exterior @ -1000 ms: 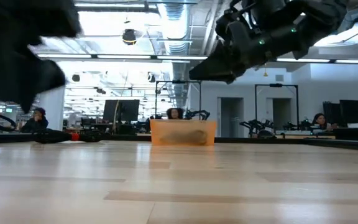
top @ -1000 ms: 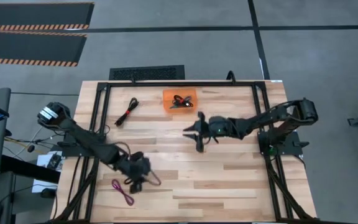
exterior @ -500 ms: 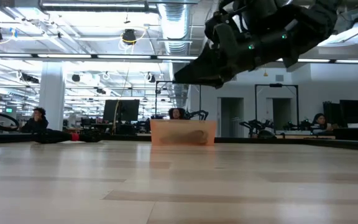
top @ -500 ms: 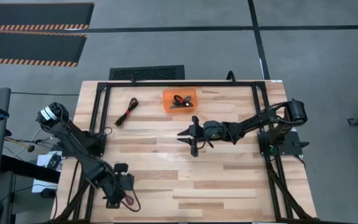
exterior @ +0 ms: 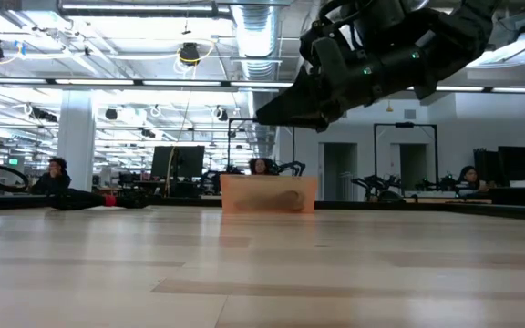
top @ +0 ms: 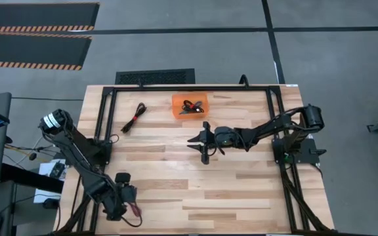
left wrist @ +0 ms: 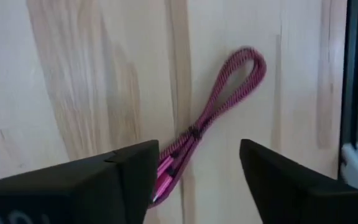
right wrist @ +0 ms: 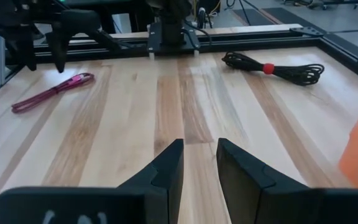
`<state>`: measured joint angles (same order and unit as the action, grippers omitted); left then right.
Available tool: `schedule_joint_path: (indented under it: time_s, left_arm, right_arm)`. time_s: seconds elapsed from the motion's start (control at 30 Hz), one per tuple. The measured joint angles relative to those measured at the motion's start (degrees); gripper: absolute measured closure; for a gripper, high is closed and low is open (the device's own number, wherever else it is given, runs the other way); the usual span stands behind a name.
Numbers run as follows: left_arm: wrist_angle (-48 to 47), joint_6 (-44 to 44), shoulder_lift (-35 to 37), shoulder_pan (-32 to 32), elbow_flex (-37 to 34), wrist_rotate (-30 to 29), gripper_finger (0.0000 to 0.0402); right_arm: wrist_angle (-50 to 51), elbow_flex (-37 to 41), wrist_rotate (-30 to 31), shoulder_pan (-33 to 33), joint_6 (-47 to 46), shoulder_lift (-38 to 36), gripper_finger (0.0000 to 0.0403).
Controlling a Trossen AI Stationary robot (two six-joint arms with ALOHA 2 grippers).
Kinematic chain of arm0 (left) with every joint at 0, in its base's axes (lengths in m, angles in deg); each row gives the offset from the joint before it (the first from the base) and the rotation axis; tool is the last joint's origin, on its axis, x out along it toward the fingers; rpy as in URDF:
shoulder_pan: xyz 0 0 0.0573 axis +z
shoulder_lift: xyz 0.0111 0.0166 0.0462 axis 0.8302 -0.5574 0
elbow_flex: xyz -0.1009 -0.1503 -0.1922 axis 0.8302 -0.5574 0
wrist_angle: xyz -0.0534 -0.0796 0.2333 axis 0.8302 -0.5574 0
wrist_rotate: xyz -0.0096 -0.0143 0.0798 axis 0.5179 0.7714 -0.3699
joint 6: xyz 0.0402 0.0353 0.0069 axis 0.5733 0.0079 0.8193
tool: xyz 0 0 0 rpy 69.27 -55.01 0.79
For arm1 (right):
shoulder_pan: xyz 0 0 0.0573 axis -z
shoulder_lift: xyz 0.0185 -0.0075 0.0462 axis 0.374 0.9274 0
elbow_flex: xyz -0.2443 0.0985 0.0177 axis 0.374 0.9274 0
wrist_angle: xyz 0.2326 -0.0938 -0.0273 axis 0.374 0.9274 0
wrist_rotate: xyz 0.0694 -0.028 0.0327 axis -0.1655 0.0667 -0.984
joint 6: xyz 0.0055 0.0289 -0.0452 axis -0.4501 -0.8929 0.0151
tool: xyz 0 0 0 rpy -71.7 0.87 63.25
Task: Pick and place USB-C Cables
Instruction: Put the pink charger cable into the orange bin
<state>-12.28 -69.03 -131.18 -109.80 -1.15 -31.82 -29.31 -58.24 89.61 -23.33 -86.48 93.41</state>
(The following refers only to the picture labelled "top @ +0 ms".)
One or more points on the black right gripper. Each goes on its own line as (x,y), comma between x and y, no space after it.
(225,137)

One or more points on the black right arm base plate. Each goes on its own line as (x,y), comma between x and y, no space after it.
(304,147)

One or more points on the orange translucent plastic bin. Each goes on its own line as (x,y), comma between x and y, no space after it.
(177,101)

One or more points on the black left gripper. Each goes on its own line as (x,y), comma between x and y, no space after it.
(117,204)

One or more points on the white paper sheet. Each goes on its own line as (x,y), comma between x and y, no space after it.
(44,168)

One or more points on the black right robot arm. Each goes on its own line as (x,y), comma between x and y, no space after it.
(267,128)

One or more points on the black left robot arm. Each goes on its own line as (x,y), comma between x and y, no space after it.
(77,154)

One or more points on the small black device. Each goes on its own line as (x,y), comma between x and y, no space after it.
(57,169)

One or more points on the black metal table frame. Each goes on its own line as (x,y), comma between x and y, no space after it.
(189,88)

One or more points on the black computer mouse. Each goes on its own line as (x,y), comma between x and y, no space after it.
(50,203)

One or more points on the black mat with hazard stripes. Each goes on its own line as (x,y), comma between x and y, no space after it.
(38,14)
(31,49)

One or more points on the black floor vent grate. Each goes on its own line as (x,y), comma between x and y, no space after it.
(154,77)

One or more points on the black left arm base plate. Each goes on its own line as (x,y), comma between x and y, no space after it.
(105,154)

